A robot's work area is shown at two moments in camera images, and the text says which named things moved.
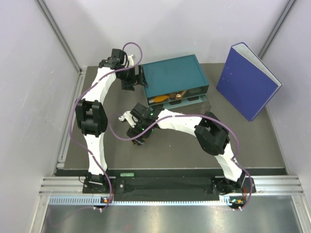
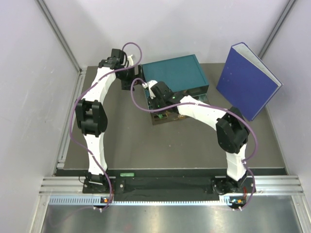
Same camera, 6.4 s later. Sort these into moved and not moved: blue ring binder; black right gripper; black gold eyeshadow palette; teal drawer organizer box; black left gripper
Moved: black gold eyeshadow palette; black right gripper
Not moved: blue ring binder; black left gripper; teal drawer organizer box
